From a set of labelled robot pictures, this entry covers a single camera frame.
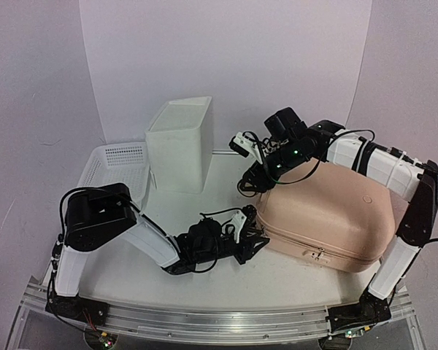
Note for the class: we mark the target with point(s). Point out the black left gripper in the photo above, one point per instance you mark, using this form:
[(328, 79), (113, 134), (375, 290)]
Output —
[(247, 243)]

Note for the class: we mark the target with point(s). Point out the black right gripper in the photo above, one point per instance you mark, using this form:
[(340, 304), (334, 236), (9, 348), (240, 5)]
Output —
[(262, 181)]

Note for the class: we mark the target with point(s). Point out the beige hard-shell suitcase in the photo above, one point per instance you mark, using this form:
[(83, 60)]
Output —
[(328, 215)]

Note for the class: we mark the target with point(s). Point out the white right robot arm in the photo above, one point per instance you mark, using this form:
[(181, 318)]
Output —
[(413, 186)]

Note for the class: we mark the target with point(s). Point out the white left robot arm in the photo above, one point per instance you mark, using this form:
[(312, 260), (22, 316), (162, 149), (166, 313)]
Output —
[(91, 217)]

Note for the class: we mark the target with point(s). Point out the white tall plastic bin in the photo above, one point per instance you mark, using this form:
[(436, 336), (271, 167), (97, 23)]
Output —
[(180, 143)]

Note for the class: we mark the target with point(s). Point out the white perforated plastic basket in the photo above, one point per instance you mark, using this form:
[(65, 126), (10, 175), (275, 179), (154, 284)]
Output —
[(127, 163)]

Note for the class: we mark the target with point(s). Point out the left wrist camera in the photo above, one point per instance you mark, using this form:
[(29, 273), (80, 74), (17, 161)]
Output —
[(235, 225)]

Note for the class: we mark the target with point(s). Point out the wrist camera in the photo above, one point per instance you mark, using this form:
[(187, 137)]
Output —
[(245, 146), (235, 225)]

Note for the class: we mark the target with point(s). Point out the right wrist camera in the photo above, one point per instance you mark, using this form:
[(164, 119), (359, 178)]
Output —
[(245, 146)]

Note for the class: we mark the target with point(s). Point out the aluminium front rail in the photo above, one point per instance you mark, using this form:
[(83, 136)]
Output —
[(249, 327)]

